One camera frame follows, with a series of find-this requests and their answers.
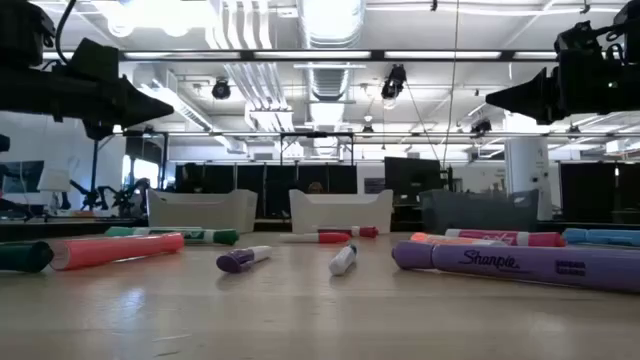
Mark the overhead bar with light strips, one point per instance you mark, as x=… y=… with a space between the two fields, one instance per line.
x=377 y=55

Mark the orange highlighter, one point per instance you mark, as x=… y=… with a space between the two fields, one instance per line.
x=425 y=238

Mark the blue highlighter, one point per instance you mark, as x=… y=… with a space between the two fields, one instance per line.
x=605 y=236

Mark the dark computer monitor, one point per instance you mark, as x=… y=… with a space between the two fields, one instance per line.
x=20 y=176

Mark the red cap white marker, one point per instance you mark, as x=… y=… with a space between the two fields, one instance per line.
x=330 y=238

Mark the grey translucent plastic bin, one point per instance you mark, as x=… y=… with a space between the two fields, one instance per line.
x=477 y=215

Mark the white round column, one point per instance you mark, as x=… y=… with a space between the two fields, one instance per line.
x=527 y=175

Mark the purple Sharpie highlighter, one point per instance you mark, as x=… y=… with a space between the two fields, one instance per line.
x=515 y=265

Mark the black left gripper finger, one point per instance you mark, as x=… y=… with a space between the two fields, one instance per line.
x=142 y=102
x=140 y=120

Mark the black ceiling spotlight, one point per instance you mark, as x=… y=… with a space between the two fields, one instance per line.
x=221 y=90
x=481 y=126

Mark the purple cap white marker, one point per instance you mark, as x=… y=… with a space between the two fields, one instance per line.
x=240 y=259

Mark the black partition panels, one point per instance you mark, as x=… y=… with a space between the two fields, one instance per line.
x=275 y=180
x=587 y=192

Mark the black metal workstation frame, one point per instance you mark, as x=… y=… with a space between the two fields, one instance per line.
x=95 y=165

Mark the white table lamp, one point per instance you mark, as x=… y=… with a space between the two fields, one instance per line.
x=54 y=180

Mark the green cap white marker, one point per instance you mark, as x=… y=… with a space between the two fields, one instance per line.
x=220 y=237

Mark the black screen on stand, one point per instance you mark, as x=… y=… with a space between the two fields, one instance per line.
x=410 y=177

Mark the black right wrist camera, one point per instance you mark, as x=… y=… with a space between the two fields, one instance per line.
x=580 y=40

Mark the black overhead camera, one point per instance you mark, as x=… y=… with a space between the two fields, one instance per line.
x=394 y=82

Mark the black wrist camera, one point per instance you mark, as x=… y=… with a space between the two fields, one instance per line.
x=580 y=40
x=95 y=60

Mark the dark green marker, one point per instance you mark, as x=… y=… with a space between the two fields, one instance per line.
x=22 y=256

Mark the small hanging ceiling lamp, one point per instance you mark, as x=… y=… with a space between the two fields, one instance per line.
x=368 y=129

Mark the silver ventilation duct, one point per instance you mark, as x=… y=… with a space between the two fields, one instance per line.
x=330 y=30

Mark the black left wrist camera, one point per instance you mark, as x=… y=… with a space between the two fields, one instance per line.
x=95 y=60

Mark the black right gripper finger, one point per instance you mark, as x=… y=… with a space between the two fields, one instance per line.
x=542 y=115
x=535 y=92

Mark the person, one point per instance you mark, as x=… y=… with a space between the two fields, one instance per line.
x=315 y=188

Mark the dark red marker white band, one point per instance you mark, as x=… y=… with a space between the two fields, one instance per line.
x=367 y=231

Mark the white plastic bin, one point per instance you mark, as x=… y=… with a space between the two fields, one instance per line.
x=340 y=212
x=202 y=212

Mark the black cap white marker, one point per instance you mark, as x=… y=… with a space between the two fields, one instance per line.
x=342 y=261

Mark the coral pink highlighter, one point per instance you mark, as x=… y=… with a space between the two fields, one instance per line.
x=115 y=250

